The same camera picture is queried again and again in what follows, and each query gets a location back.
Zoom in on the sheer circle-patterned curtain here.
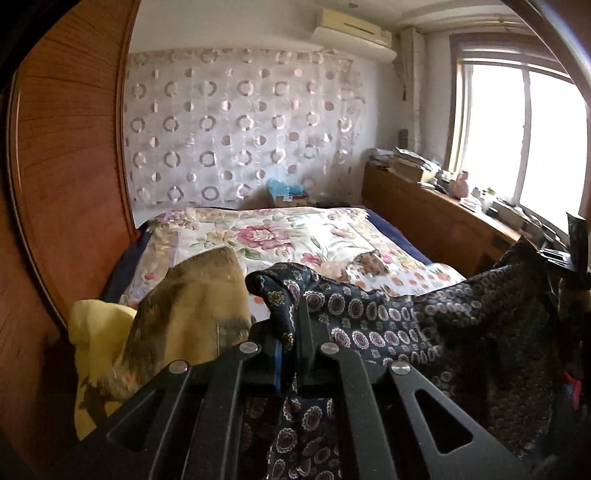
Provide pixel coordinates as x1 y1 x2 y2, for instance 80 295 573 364
122 46 368 210

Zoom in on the long wooden cabinet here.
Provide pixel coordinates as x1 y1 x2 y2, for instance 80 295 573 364
361 161 541 278

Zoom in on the orange-print bed sheet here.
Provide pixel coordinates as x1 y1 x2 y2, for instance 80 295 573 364
249 265 467 324

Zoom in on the wooden wardrobe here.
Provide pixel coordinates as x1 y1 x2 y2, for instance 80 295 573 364
0 0 141 480

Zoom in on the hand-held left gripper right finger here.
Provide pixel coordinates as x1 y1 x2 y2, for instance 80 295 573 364
295 302 522 480

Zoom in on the pile of papers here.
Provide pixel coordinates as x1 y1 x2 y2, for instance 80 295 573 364
369 147 439 183

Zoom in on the window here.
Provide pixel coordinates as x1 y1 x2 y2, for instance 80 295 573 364
445 39 591 241

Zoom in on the floral quilt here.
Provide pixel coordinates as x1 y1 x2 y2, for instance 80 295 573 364
122 207 435 305

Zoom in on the mustard brown cloth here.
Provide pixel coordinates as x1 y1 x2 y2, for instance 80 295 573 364
111 247 254 402

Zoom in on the dark circle-patterned garment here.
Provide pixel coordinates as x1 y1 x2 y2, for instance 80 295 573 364
245 240 578 480

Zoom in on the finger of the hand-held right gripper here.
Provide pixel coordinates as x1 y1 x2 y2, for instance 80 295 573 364
538 247 578 273

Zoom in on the yellow cloth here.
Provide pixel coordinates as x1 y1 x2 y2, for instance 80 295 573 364
68 299 139 441

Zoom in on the cardboard box with blue tissue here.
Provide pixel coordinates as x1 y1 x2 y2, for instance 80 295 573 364
268 179 309 208

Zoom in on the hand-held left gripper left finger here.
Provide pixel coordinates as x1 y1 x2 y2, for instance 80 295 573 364
46 342 284 480

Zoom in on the cream air conditioner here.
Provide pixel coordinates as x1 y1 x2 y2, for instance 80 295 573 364
310 7 398 63

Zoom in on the wrapped air conditioner pipe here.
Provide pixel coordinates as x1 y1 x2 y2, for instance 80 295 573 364
399 28 428 153

